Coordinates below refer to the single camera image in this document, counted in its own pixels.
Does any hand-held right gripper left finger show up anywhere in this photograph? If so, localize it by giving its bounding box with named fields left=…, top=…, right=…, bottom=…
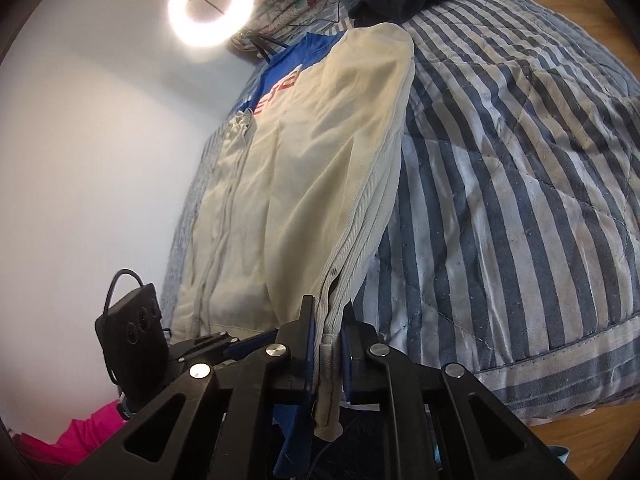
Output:
left=62, top=296, right=318, bottom=480

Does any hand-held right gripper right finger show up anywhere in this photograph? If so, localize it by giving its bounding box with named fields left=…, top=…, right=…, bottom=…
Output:
left=341, top=317, right=581, bottom=480

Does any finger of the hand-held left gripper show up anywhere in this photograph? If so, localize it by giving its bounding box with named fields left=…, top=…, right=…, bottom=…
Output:
left=167, top=329, right=273, bottom=367

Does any cream and blue work jacket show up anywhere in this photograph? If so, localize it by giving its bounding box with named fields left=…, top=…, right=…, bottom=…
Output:
left=172, top=22, right=416, bottom=478

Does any person's left forearm pink sleeve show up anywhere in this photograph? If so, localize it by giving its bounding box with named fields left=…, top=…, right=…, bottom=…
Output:
left=12, top=400, right=128, bottom=468

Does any blue striped quilt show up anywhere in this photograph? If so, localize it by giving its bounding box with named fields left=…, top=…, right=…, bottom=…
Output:
left=162, top=0, right=640, bottom=421

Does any black tripod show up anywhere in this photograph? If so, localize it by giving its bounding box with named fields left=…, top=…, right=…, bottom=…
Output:
left=247, top=32, right=288, bottom=61

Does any folded floral quilt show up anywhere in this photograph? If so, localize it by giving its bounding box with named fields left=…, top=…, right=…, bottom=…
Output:
left=227, top=0, right=361, bottom=53

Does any black looped gripper cable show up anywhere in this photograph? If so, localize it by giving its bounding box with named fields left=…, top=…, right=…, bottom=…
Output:
left=106, top=269, right=148, bottom=313

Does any white ring light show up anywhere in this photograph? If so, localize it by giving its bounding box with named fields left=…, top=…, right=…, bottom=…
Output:
left=168, top=0, right=254, bottom=50

